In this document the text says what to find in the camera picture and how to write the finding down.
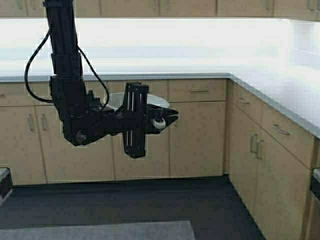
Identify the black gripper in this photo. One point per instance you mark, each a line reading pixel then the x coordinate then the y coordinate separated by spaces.
pixel 113 122

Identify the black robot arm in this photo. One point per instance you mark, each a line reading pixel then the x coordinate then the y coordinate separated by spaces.
pixel 85 119

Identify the wooden lower cabinets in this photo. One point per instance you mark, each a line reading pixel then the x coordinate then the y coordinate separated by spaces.
pixel 236 161

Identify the wooden cabinets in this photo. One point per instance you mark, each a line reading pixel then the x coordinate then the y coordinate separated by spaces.
pixel 306 10
pixel 236 161

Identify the grey floor mat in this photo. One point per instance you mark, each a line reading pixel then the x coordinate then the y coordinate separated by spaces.
pixel 166 230

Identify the white countertop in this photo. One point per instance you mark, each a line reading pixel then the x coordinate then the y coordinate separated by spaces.
pixel 292 90

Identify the wooden upper cabinets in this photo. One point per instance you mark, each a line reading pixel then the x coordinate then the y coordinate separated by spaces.
pixel 306 10

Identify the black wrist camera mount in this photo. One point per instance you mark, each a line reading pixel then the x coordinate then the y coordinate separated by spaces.
pixel 135 110

